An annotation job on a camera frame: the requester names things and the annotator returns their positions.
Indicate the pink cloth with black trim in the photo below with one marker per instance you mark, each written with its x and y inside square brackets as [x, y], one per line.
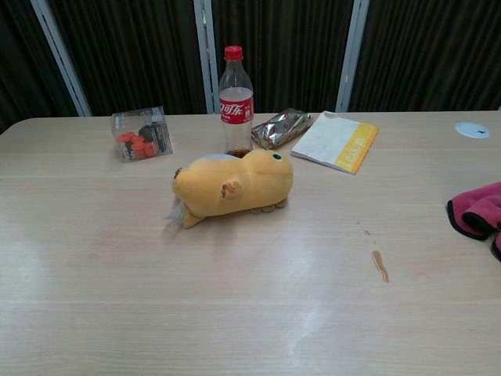
[485, 199]

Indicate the yellow plush toy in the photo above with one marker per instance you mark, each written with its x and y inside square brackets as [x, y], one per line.
[235, 176]

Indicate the silver foil snack packet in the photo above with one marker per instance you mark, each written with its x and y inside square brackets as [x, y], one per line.
[278, 127]

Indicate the cola bottle with red cap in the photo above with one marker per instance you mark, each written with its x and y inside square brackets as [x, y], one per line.
[236, 113]

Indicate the white and yellow notebook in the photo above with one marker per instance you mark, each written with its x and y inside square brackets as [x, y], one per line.
[329, 141]

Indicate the clear bag orange parts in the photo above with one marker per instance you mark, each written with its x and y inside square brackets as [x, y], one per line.
[135, 145]

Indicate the black pleated partition panel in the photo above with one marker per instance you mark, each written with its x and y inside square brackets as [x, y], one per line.
[23, 58]
[282, 51]
[137, 51]
[430, 51]

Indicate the grey partition post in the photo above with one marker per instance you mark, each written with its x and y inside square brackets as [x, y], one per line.
[206, 58]
[352, 58]
[58, 51]

